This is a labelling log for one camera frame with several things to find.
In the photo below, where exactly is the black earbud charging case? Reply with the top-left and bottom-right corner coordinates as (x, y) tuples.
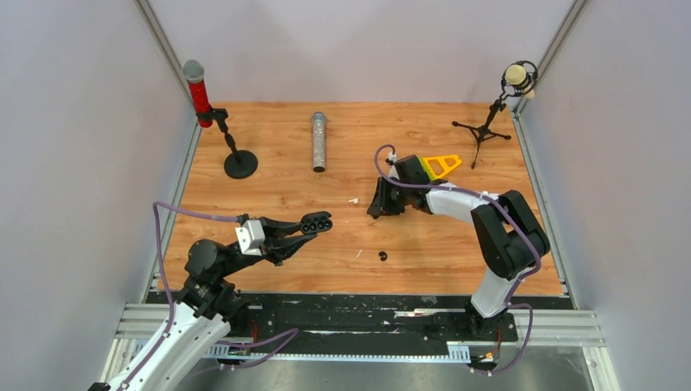
(300, 211), (333, 235)

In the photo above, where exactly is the black tripod mic stand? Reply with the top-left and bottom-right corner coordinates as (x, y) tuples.
(451, 70), (512, 169)

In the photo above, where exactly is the beige condenser microphone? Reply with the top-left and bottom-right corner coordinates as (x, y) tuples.
(502, 60), (539, 99)

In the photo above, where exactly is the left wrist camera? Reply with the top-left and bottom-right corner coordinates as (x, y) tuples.
(235, 219), (266, 257)

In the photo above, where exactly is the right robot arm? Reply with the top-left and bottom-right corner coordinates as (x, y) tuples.
(367, 154), (551, 340)

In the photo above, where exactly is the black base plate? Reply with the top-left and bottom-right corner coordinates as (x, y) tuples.
(228, 292), (519, 355)

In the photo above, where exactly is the red glitter microphone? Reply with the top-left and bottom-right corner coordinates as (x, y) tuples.
(182, 59), (213, 128)

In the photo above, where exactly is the yellow triangular plastic piece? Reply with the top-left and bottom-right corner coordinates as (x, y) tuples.
(423, 155), (462, 180)

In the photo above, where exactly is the green toy brick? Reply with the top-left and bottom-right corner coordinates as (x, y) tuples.
(418, 156), (436, 182)

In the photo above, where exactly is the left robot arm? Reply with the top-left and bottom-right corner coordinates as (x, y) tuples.
(91, 211), (333, 390)

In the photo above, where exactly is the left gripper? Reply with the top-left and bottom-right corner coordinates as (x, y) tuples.
(218, 215), (317, 278)

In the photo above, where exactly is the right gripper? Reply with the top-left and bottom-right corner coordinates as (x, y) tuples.
(368, 178), (412, 217)

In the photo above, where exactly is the silver glitter microphone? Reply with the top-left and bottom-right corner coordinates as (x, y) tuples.
(311, 112), (327, 173)

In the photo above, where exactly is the slotted cable duct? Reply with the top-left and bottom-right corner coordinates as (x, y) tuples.
(205, 340), (472, 363)

